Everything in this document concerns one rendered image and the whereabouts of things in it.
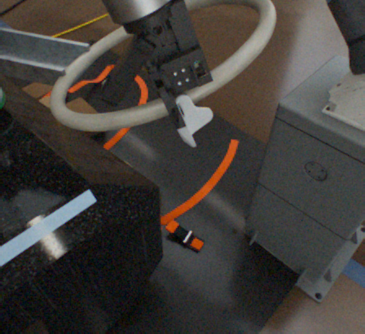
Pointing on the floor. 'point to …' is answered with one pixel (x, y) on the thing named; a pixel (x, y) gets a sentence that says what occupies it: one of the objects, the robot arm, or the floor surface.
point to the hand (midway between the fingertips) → (184, 132)
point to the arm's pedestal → (311, 185)
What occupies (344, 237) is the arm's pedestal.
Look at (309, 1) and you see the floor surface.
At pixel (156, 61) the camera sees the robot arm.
